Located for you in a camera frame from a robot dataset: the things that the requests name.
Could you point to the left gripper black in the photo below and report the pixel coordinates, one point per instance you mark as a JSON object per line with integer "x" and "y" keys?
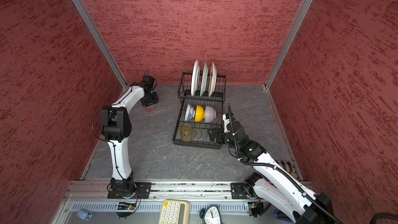
{"x": 156, "y": 99}

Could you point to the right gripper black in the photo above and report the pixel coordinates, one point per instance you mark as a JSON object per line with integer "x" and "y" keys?
{"x": 214, "y": 134}

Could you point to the lavender white bowl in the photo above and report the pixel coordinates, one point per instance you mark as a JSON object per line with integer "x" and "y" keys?
{"x": 210, "y": 114}

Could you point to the amber drinking glass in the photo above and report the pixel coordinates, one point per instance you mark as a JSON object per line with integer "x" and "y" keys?
{"x": 187, "y": 133}

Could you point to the pink drinking glass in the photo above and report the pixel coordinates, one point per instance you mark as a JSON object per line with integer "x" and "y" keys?
{"x": 149, "y": 109}

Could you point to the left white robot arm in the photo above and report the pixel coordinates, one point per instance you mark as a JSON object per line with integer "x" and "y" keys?
{"x": 116, "y": 127}

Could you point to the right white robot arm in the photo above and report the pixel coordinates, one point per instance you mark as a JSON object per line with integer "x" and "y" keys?
{"x": 274, "y": 184}

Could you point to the yellow bowl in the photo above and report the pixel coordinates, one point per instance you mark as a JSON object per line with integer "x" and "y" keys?
{"x": 199, "y": 114}

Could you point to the blue floral white bowl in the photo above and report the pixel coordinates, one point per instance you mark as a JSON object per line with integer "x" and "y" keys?
{"x": 190, "y": 113}

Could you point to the white plate blue rim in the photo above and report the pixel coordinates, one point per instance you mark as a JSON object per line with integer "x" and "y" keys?
{"x": 195, "y": 78}

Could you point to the mint green plate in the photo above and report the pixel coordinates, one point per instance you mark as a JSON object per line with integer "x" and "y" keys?
{"x": 204, "y": 79}

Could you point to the cream plate gold rim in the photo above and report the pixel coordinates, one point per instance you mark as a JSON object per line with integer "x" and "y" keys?
{"x": 213, "y": 78}

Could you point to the teal alarm clock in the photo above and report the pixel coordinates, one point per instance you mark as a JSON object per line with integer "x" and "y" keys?
{"x": 210, "y": 215}

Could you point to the yellow calculator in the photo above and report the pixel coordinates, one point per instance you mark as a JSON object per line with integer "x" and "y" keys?
{"x": 174, "y": 212}

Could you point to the small grey cap object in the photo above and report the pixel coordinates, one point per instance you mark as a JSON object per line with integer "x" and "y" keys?
{"x": 84, "y": 214}

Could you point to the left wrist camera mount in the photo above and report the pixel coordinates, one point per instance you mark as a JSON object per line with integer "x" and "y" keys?
{"x": 148, "y": 81}

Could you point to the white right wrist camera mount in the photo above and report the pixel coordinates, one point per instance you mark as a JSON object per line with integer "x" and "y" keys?
{"x": 227, "y": 118}

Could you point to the black wire dish rack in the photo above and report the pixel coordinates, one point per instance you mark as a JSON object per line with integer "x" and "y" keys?
{"x": 199, "y": 122}

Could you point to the blue handled tool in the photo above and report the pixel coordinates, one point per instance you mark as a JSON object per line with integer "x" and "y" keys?
{"x": 279, "y": 215}

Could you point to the aluminium corner post right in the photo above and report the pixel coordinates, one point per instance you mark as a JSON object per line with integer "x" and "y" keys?
{"x": 297, "y": 21}

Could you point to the aluminium corner post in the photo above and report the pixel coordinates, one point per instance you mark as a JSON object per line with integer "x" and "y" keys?
{"x": 88, "y": 20}
{"x": 297, "y": 21}

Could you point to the aluminium corner post left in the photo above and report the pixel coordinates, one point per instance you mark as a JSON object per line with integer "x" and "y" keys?
{"x": 88, "y": 20}

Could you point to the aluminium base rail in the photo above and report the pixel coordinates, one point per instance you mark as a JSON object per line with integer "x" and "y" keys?
{"x": 91, "y": 195}

